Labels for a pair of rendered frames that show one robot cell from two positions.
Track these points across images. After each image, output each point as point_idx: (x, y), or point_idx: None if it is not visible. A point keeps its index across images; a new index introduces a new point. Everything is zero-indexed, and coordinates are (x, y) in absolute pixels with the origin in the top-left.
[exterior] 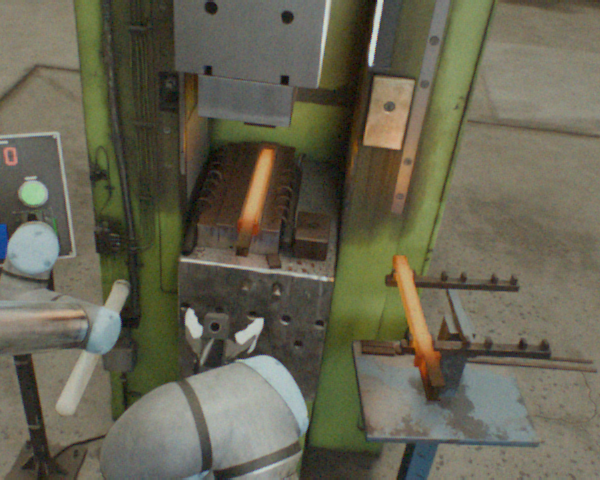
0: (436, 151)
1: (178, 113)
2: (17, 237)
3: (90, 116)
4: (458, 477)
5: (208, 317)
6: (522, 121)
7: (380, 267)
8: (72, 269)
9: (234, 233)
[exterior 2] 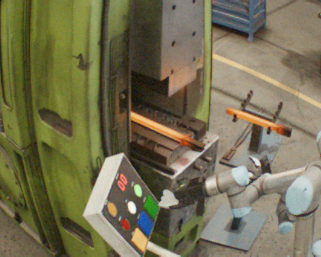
0: (207, 60)
1: (126, 109)
2: (242, 173)
3: (92, 142)
4: (222, 196)
5: (264, 159)
6: None
7: None
8: (6, 255)
9: (179, 148)
